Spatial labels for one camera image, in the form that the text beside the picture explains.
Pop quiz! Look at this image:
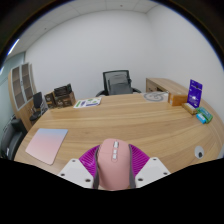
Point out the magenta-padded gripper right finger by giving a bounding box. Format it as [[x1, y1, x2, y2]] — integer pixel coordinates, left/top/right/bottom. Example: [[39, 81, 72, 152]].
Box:
[[128, 143, 172, 189]]

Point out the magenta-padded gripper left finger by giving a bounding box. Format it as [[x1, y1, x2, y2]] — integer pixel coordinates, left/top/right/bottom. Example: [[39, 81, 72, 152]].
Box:
[[57, 144, 101, 189]]

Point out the pink computer mouse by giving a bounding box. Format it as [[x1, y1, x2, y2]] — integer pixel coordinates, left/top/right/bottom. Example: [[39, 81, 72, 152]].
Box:
[[97, 138, 133, 192]]

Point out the pink and blue mouse pad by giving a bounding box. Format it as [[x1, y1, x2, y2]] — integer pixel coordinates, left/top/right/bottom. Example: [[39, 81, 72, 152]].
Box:
[[25, 128, 69, 166]]

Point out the white round device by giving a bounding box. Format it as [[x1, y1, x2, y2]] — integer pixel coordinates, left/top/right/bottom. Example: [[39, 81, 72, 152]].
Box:
[[194, 145, 205, 160]]

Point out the white printed paper sheet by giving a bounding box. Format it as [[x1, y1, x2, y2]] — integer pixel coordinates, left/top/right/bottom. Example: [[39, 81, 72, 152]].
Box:
[[73, 96, 102, 109]]

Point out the blue small box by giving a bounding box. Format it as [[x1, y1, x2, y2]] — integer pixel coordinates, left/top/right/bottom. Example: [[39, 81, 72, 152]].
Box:
[[195, 113, 208, 125]]

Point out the wide brown box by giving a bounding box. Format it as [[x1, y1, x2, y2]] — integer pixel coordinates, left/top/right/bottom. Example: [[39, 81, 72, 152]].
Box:
[[54, 91, 77, 108]]

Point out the white sheet with spiral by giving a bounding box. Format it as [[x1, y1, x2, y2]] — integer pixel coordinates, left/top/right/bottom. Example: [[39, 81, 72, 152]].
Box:
[[143, 91, 170, 103]]

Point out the orange-brown box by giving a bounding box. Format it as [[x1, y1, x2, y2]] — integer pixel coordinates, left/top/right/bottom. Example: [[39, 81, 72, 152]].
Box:
[[168, 93, 189, 107]]

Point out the green small box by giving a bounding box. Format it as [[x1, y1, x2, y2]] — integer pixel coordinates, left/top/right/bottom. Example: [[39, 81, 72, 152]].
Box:
[[196, 107, 214, 124]]

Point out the black metal-legged chair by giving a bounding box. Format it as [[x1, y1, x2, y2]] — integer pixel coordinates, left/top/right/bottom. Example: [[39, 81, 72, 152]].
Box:
[[29, 91, 48, 123]]

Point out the black flat box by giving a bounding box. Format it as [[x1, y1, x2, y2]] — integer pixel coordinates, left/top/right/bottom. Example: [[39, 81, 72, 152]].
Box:
[[53, 83, 73, 98]]

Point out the wooden side desk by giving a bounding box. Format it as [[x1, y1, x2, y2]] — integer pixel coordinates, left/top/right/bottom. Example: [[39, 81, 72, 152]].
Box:
[[145, 77, 191, 96]]

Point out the purple card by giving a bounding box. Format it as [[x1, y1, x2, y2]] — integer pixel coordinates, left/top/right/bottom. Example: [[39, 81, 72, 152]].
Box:
[[186, 79, 204, 109]]

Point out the black mesh office chair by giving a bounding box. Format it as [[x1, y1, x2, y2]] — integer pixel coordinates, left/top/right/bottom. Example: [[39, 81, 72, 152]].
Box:
[[95, 69, 143, 98]]

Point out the wooden shelf unit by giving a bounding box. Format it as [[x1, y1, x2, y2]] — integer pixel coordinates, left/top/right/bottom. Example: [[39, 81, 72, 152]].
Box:
[[8, 62, 38, 131]]

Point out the ceiling light strip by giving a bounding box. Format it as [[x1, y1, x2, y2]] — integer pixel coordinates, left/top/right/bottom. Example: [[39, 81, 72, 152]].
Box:
[[7, 38, 20, 56]]

